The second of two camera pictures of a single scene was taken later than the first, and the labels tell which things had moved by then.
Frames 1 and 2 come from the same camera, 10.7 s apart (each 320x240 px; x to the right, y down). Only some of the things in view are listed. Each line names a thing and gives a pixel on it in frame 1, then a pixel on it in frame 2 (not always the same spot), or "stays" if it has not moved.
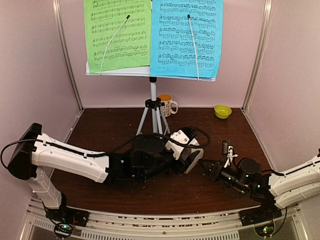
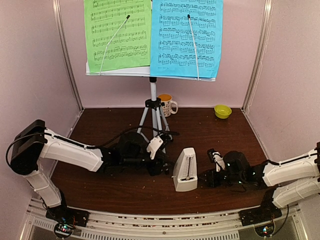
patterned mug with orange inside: (169, 106) stays
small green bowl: (222, 111) stays
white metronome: (199, 155) to (185, 170)
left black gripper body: (183, 166) to (154, 170)
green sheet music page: (131, 47) stays
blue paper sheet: (172, 49) stays
